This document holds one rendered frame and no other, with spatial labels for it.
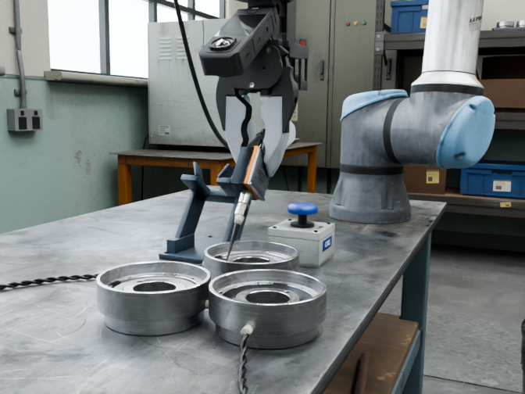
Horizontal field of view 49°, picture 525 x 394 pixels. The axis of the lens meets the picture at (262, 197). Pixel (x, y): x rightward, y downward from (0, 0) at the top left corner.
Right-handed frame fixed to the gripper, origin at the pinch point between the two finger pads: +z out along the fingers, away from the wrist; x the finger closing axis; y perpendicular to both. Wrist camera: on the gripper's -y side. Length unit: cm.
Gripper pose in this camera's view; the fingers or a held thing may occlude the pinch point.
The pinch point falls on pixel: (254, 165)
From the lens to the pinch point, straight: 66.2
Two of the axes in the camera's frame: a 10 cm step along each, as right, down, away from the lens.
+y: 4.3, -1.3, 8.9
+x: -9.0, -0.8, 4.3
